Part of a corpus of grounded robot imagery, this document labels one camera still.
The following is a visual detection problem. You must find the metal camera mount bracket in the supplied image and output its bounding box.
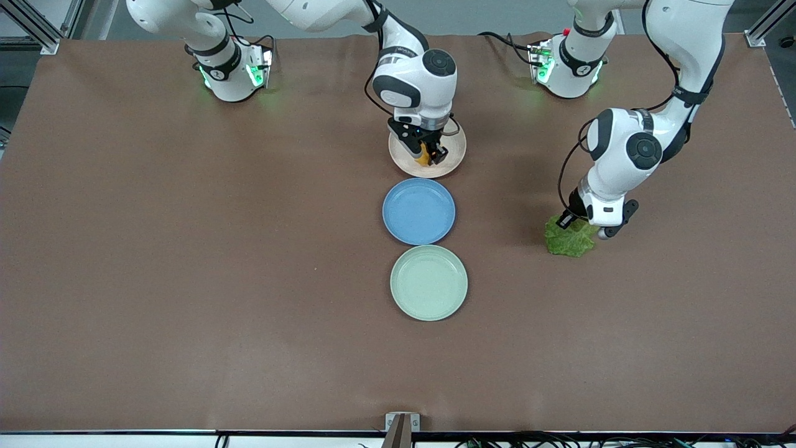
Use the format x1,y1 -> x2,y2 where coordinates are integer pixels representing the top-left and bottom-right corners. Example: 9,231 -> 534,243
381,412 -> 421,448

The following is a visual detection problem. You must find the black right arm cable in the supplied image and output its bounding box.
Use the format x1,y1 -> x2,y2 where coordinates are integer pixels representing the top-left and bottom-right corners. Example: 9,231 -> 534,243
363,0 -> 462,138

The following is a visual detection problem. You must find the base electronics box green light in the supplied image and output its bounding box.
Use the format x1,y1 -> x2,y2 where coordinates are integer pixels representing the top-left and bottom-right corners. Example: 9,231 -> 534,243
527,39 -> 555,85
246,41 -> 275,89

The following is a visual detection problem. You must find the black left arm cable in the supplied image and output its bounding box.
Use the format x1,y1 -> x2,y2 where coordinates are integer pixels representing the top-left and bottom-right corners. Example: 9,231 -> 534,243
557,0 -> 694,215

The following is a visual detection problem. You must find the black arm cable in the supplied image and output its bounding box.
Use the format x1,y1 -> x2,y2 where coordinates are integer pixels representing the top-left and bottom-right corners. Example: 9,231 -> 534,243
557,0 -> 694,215
363,0 -> 462,138

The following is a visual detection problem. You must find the aluminium frame profile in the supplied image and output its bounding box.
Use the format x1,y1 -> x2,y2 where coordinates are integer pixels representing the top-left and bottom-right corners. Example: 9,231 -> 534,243
0,0 -> 85,55
744,0 -> 796,48

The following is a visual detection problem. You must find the blue round plate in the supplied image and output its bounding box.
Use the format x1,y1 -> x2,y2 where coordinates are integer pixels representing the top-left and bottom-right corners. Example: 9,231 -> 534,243
382,178 -> 456,246

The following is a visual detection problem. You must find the green lettuce leaf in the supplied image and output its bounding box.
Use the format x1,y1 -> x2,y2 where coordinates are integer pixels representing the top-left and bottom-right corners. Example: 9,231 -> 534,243
545,215 -> 599,258

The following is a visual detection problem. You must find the brown table cover sheet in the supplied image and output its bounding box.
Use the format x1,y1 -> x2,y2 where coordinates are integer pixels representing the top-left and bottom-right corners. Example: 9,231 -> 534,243
0,32 -> 796,433

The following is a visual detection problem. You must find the black base power cable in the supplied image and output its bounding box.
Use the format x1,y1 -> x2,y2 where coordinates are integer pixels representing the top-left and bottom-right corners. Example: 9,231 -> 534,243
478,31 -> 543,67
221,6 -> 277,52

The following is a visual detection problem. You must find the beige round plate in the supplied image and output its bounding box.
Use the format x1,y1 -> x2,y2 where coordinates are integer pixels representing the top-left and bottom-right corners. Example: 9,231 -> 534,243
388,112 -> 467,179

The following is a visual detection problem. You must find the light green round plate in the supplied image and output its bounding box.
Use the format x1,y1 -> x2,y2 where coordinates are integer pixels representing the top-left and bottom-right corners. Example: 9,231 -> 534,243
390,245 -> 468,322

